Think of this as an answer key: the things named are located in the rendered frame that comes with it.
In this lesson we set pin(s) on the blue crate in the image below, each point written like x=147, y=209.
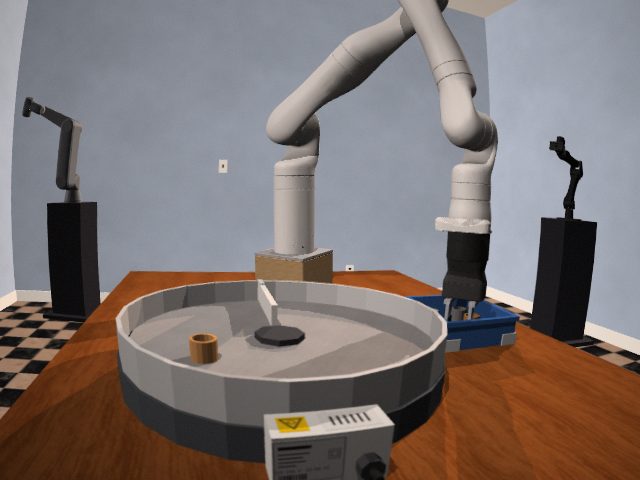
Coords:
x=496, y=328

